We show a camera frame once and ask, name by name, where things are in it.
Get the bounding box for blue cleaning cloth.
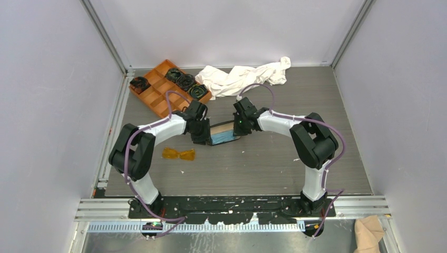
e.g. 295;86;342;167
211;130;235;145

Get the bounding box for black glasses case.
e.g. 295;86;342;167
207;120;240;146

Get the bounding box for orange sunglasses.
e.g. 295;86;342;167
162;147;196;161

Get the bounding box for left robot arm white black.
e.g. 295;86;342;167
108;100;211;218

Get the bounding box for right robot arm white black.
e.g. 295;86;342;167
233;98;338;216

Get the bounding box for black coiled item right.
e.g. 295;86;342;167
188;84;208;101

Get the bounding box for black coiled item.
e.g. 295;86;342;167
176;74;197;92
130;76;151;94
164;67;184;83
188;84;208;101

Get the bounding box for white crumpled cloth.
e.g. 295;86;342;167
195;56;291;100

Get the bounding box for black coiled item middle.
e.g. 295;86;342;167
176;74;197;92

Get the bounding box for black coiled item top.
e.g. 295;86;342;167
164;67;184;83

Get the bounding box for orange compartment tray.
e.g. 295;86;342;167
129;60;211;118

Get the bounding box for black coiled item far left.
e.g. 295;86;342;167
130;76;151;94

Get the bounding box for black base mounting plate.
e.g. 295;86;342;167
128;196;336;225

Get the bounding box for beige cloth bottom right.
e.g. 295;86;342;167
354;215;384;253

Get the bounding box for white slotted cable duct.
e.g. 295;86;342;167
88;221;305;233

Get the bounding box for aluminium frame rail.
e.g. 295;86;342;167
75;69;135;222

